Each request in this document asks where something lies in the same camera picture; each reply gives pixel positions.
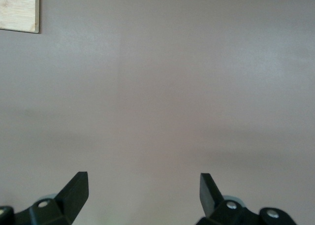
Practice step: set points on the bamboo cutting board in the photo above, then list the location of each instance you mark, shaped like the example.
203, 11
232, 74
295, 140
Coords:
17, 8

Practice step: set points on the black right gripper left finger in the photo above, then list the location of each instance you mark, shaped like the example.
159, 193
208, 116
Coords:
61, 210

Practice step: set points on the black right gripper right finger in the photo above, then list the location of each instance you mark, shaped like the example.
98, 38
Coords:
221, 212

